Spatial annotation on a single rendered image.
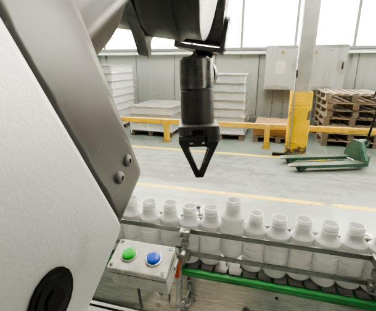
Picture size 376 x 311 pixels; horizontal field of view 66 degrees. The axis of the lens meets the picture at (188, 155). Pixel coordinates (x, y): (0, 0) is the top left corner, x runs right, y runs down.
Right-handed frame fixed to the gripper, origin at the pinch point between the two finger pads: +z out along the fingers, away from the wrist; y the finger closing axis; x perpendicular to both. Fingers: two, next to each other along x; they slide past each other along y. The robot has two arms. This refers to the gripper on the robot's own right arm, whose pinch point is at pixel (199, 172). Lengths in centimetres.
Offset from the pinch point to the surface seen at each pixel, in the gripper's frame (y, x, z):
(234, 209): 16.5, -9.0, 15.3
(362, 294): 9, -39, 35
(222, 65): 720, -89, -53
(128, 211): 25.3, 19.6, 18.9
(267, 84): 663, -188, -3
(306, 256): 12.6, -26.0, 26.5
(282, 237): 13.6, -20.3, 21.7
